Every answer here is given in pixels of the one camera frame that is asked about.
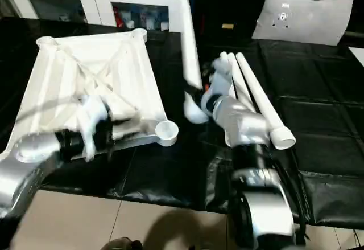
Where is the black cabinet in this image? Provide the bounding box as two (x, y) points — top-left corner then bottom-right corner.
(189, 0), (271, 39)

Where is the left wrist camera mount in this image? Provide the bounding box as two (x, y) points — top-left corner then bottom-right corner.
(76, 95), (112, 161)

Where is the white flat board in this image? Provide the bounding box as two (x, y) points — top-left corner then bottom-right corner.
(348, 46), (364, 68)

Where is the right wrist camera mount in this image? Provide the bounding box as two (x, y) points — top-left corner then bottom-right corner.
(209, 58), (237, 97)

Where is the white plastic table top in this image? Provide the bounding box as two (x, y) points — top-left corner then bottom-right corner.
(0, 28), (180, 162)

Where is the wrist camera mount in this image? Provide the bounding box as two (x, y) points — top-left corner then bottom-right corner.
(209, 58), (237, 97)
(76, 95), (112, 161)

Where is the dark robot foot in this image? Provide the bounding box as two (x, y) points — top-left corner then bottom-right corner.
(104, 236), (143, 250)

